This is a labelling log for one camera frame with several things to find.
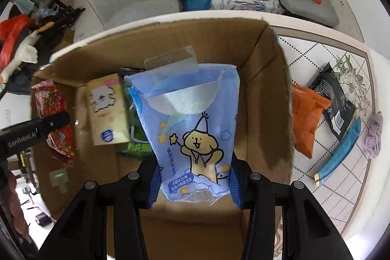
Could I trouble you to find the blue face mask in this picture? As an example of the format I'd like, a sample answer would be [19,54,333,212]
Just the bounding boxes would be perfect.
[14,0,36,15]

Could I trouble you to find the white plush toy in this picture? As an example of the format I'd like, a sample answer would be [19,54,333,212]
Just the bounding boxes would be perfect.
[0,30,39,84]

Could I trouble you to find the lilac hair scrunchie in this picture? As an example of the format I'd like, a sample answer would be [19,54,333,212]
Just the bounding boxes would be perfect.
[365,111,383,159]

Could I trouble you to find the red plastic bag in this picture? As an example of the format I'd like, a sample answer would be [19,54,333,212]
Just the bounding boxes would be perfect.
[0,15,32,67]

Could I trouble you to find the green packet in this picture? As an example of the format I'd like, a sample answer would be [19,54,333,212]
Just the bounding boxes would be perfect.
[116,67,154,157]

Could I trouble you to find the floral pink cloth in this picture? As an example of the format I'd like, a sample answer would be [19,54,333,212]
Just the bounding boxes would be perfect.
[210,0,282,15]

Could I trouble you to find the black packet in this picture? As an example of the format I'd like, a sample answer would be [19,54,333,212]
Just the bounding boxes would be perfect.
[309,62,356,140]

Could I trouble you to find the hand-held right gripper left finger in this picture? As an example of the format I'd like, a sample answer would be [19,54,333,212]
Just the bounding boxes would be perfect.
[36,153,163,260]

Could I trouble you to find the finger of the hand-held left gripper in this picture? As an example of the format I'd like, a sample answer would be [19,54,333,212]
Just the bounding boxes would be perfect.
[0,112,71,157]

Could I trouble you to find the orange packet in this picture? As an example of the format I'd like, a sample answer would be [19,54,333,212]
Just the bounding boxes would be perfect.
[291,83,332,159]

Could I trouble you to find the blue bear tissue pack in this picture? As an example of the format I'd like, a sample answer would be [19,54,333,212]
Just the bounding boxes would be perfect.
[124,46,240,206]

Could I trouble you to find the blue folded cloth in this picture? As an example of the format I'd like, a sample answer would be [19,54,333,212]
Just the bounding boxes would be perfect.
[314,117,362,188]

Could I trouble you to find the yellow tissue pack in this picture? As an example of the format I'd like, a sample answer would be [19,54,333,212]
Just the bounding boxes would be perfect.
[87,73,131,146]

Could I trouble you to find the brown cardboard box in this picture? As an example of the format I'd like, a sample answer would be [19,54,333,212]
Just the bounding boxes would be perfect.
[31,18,295,260]

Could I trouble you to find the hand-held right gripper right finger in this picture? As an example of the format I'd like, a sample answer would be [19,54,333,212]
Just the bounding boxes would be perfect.
[230,151,355,260]

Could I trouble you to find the red patterned snack bag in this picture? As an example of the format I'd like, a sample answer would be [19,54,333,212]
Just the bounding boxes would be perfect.
[32,80,75,168]

